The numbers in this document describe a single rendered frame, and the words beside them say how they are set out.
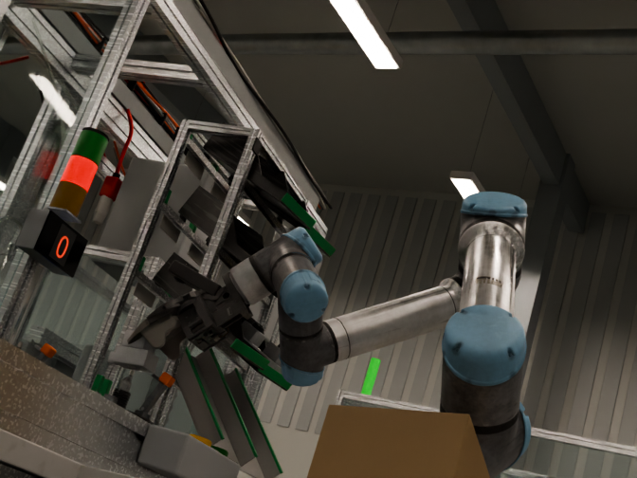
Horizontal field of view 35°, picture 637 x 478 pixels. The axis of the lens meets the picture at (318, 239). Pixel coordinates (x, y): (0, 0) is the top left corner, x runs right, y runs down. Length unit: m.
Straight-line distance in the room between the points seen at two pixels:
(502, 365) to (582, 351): 9.29
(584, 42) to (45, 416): 6.48
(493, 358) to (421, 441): 0.17
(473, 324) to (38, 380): 0.60
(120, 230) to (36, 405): 2.00
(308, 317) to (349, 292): 10.20
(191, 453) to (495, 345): 0.47
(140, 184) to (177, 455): 1.90
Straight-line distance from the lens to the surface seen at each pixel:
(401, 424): 1.38
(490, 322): 1.46
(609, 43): 7.45
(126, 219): 3.27
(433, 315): 1.81
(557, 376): 10.66
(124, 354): 1.79
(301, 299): 1.62
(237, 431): 2.05
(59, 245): 1.72
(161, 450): 1.51
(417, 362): 11.20
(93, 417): 1.41
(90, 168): 1.76
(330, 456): 1.47
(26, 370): 1.27
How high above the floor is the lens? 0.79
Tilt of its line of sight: 19 degrees up
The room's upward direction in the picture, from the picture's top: 18 degrees clockwise
